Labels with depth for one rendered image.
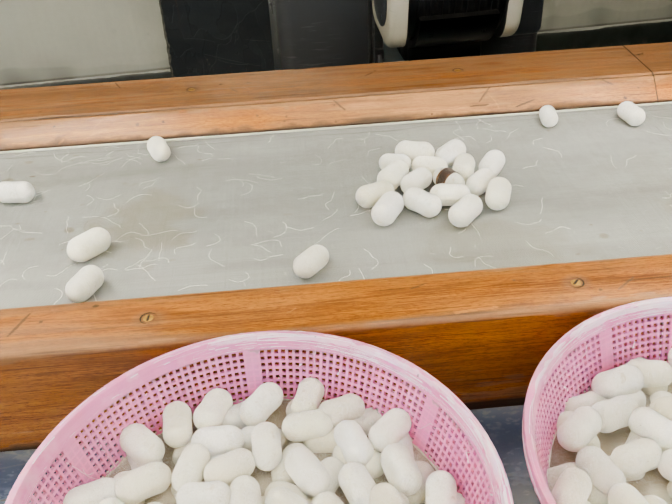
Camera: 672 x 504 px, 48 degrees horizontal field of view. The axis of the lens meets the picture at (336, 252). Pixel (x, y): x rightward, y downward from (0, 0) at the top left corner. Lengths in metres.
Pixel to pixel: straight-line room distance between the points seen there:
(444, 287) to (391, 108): 0.33
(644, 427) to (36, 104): 0.70
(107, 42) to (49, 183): 2.00
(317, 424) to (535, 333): 0.17
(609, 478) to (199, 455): 0.24
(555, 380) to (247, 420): 0.20
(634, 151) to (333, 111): 0.31
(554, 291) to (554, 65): 0.42
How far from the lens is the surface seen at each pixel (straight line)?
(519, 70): 0.91
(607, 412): 0.51
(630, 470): 0.49
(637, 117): 0.85
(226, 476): 0.47
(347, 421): 0.49
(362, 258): 0.62
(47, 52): 2.82
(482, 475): 0.44
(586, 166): 0.77
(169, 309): 0.55
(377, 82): 0.87
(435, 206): 0.66
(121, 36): 2.76
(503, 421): 0.58
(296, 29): 1.54
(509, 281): 0.56
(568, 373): 0.52
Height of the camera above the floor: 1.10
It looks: 35 degrees down
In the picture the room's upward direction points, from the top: 3 degrees counter-clockwise
